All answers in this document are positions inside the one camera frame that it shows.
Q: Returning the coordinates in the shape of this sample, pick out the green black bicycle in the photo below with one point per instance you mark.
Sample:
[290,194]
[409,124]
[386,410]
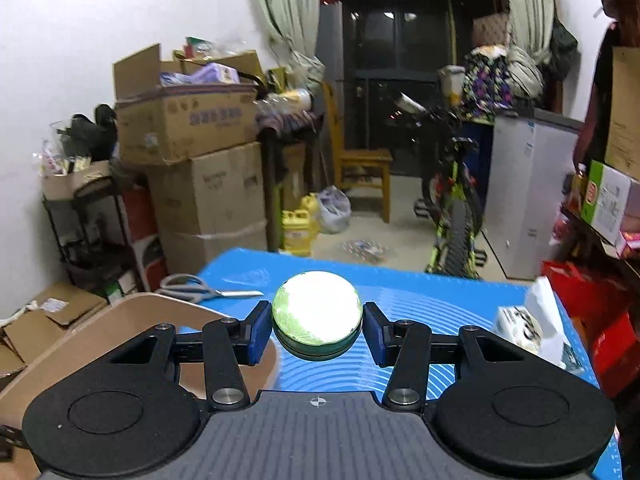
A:
[449,196]

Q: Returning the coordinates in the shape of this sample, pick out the clear plastic bag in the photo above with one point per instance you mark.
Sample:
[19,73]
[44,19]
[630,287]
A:
[335,210]

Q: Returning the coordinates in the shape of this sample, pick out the wooden chair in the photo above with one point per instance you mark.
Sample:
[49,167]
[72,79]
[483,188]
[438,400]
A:
[379,161]

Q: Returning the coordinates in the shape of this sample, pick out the yellow oil jug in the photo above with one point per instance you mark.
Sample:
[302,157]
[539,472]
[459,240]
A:
[300,227]

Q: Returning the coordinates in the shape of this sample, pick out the green round tin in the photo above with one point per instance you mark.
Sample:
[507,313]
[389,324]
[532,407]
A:
[317,315]

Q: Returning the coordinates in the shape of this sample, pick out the torn cardboard box on floor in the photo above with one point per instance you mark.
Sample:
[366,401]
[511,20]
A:
[33,329]

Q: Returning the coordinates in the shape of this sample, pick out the red plastic crate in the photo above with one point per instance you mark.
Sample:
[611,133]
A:
[599,305]

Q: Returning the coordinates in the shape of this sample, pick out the grey handled scissors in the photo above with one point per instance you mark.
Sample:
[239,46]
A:
[191,288]

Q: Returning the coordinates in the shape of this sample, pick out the black metal shelf rack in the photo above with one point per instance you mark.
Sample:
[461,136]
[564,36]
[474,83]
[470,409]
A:
[103,222]

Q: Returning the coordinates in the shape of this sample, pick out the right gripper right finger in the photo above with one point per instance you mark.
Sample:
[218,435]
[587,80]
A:
[405,346]

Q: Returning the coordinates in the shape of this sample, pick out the lower cardboard box stack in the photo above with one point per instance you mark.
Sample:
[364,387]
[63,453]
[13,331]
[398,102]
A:
[209,205]

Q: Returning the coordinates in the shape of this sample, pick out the green white carton box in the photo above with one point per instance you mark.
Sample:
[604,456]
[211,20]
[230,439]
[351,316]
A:
[605,201]

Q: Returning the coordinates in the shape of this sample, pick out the cardboard box stack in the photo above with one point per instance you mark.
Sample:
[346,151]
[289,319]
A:
[209,205]
[160,123]

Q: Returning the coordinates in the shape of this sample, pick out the white freezer cabinet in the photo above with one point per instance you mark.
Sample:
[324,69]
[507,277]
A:
[531,157]

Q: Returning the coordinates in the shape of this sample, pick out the beige plastic storage bin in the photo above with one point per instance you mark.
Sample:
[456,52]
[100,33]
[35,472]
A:
[103,332]

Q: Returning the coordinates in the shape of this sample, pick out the top cardboard box stack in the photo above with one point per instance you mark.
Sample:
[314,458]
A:
[160,123]

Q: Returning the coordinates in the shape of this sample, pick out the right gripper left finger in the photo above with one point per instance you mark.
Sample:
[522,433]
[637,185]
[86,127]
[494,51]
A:
[227,344]

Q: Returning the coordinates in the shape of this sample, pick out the tissue box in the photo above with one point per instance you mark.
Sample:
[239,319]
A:
[536,326]

